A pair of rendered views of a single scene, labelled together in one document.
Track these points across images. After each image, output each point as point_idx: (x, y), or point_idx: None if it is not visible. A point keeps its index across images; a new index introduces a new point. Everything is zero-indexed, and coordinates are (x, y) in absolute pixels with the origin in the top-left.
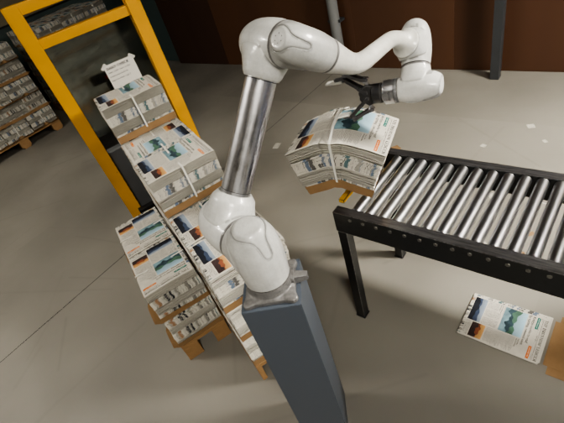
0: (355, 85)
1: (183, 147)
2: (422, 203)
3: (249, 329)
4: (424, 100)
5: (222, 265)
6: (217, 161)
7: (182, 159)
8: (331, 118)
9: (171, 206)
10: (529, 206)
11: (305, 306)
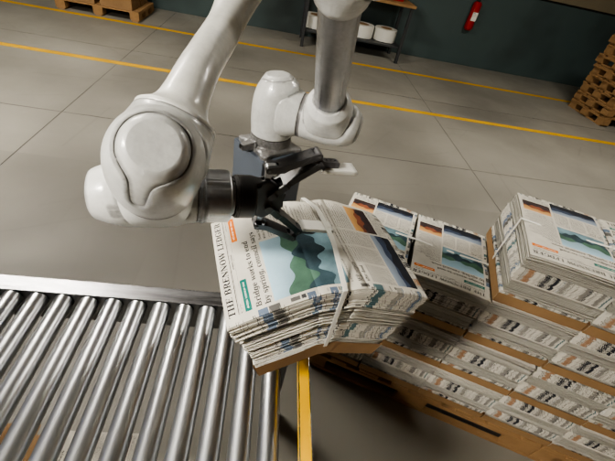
0: (290, 172)
1: (587, 252)
2: (172, 346)
3: None
4: None
5: (360, 204)
6: (517, 268)
7: (545, 230)
8: (350, 254)
9: (492, 232)
10: None
11: (237, 155)
